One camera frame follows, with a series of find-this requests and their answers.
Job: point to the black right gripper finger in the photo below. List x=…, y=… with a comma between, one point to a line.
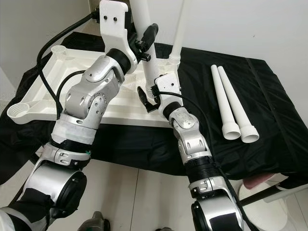
x=144, y=98

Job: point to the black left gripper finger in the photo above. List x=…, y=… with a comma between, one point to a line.
x=150, y=32

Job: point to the white plastic table top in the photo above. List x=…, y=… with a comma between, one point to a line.
x=43, y=82

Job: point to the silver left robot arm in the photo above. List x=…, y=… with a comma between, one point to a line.
x=101, y=91

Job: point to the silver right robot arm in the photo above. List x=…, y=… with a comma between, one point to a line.
x=190, y=139

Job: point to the black table cloth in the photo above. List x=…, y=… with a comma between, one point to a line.
x=269, y=96

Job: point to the grey robot foot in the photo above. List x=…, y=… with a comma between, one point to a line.
x=99, y=222

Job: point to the pink seat cushion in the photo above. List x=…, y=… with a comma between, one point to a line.
x=260, y=183

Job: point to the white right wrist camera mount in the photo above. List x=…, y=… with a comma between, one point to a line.
x=168, y=85

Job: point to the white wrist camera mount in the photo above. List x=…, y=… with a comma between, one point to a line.
x=168, y=85
x=114, y=24

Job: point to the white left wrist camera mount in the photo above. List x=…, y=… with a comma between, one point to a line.
x=114, y=24

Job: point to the black metal table frame bar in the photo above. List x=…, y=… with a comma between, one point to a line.
x=276, y=190

